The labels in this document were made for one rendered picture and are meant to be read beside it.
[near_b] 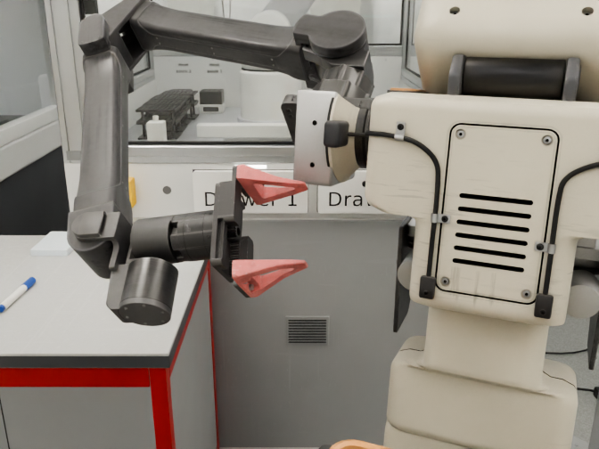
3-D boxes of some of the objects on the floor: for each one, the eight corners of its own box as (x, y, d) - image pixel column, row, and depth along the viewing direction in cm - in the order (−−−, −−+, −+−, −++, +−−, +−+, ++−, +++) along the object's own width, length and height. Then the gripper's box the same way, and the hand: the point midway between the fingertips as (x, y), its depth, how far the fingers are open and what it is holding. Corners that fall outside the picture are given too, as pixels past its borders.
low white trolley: (193, 667, 132) (168, 353, 107) (-100, 667, 132) (-194, 353, 107) (225, 472, 187) (213, 234, 162) (17, 472, 187) (-28, 234, 162)
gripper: (160, 285, 68) (298, 271, 64) (172, 172, 74) (299, 153, 70) (186, 305, 74) (314, 293, 70) (195, 199, 80) (314, 183, 76)
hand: (299, 224), depth 70 cm, fingers open, 9 cm apart
